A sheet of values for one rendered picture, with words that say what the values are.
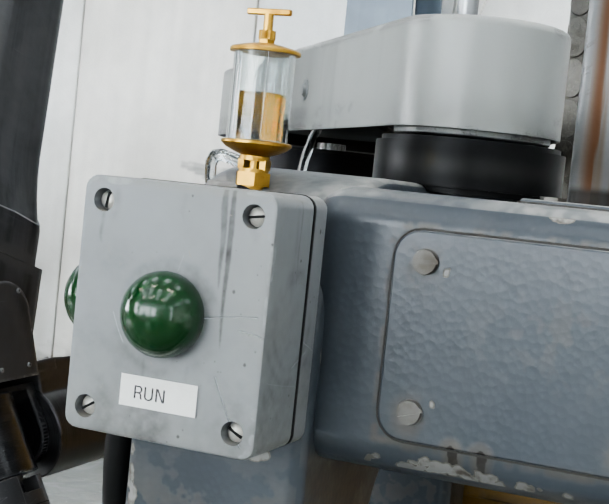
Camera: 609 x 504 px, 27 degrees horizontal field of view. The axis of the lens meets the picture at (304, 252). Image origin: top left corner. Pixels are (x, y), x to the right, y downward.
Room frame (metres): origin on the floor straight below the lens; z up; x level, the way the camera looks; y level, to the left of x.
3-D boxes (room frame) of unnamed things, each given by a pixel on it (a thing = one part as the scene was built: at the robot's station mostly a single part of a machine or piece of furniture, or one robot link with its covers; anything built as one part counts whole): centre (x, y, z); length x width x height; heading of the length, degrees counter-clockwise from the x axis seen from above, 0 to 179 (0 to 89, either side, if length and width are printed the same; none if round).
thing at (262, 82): (0.51, 0.02, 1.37); 0.03 x 0.02 x 0.03; 67
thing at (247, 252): (0.45, 0.04, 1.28); 0.08 x 0.05 x 0.09; 67
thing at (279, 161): (0.99, -0.01, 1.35); 0.12 x 0.12 x 0.04
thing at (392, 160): (0.60, -0.07, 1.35); 0.09 x 0.09 x 0.03
